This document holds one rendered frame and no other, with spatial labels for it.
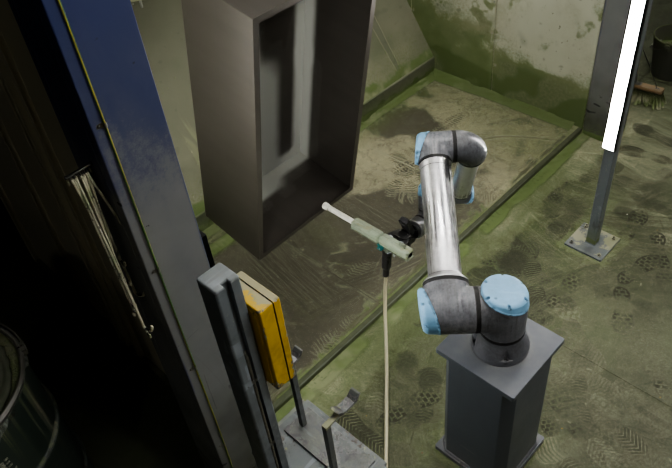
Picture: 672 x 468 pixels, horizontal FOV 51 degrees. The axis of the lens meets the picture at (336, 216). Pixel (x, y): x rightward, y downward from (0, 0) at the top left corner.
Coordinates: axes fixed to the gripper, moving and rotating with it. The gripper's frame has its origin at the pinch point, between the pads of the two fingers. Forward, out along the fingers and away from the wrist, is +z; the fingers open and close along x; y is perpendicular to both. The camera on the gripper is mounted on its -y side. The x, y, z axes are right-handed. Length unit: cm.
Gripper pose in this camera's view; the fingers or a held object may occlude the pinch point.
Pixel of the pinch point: (385, 248)
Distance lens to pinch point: 294.1
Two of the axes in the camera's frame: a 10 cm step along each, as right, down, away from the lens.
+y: -0.4, 7.8, 6.3
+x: -7.4, -4.4, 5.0
